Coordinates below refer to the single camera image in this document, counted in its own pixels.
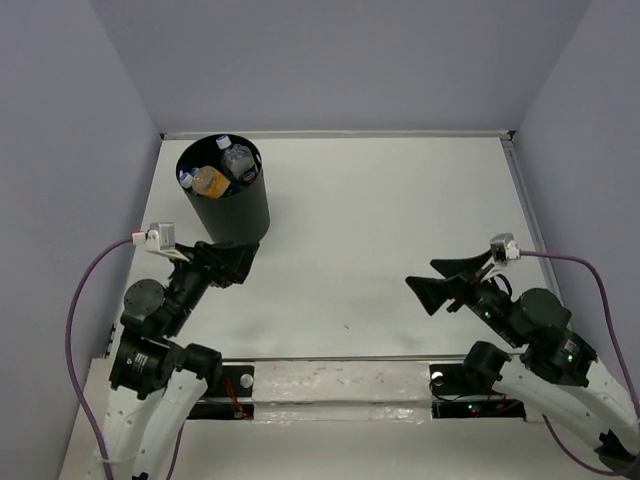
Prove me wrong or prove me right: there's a clear bottle black label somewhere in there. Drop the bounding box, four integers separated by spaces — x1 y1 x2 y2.
223 144 259 185

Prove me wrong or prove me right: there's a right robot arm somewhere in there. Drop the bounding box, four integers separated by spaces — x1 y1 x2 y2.
405 241 639 479

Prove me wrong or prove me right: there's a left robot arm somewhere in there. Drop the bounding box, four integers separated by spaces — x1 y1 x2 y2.
85 241 259 479

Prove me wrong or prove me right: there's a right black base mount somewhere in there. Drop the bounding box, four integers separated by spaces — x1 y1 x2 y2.
429 363 526 420

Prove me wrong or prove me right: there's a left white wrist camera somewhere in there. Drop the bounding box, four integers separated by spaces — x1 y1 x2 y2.
131 222 189 261

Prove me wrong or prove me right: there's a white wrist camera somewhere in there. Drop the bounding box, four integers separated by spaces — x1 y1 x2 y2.
131 222 189 261
485 233 521 279

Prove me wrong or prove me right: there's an aluminium rail right edge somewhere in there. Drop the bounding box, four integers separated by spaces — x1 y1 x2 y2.
500 136 562 299

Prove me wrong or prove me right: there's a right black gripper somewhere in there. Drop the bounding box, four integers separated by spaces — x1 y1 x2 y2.
402 247 524 346

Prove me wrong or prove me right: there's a clear tape strip front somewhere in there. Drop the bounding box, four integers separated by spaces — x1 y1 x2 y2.
251 360 432 425

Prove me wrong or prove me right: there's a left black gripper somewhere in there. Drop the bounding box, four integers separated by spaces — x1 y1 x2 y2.
164 237 261 333

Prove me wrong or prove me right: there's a blue label water bottle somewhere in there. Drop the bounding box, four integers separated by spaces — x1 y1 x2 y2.
178 168 198 190

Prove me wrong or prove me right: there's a clear crinkled bottle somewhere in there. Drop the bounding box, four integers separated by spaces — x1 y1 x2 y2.
216 135 232 150

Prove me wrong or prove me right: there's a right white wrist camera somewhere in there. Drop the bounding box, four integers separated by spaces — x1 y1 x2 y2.
485 233 521 279

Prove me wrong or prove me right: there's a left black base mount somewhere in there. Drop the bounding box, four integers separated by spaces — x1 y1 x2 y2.
187 363 255 421

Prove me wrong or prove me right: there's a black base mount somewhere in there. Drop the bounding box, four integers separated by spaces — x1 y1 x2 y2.
429 363 526 420
187 363 255 421

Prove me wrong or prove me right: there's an orange bottle blue label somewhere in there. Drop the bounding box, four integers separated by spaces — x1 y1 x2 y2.
192 166 231 199

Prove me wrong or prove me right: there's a black cylindrical bin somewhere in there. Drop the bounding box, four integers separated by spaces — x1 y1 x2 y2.
175 134 270 245

